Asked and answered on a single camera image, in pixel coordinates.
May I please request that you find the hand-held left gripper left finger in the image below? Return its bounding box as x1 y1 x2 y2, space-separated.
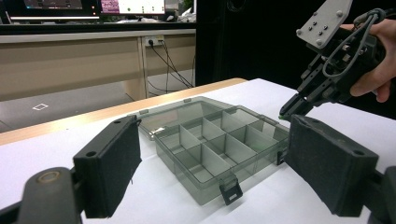
73 115 143 219

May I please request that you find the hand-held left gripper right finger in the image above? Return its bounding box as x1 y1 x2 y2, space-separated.
284 114 380 217

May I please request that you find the grey transparent compartment box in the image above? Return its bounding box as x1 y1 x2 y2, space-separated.
129 95 290 207

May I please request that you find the black curtain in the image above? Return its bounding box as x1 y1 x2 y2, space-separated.
195 0 396 119

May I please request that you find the white table sheet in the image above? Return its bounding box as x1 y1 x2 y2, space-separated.
0 77 396 224

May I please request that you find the beige wooden desk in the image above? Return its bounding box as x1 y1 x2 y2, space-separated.
0 21 197 103

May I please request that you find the white power socket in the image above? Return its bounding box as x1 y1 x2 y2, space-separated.
143 35 165 48

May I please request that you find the bright computer monitor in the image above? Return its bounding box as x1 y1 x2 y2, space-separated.
98 0 166 16

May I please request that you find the dark computer monitor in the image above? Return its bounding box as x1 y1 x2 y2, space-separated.
4 0 98 21

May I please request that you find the right hand-held gripper cable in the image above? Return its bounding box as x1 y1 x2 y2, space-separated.
321 7 388 78

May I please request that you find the black cable bundle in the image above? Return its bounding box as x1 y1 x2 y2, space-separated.
147 39 196 96

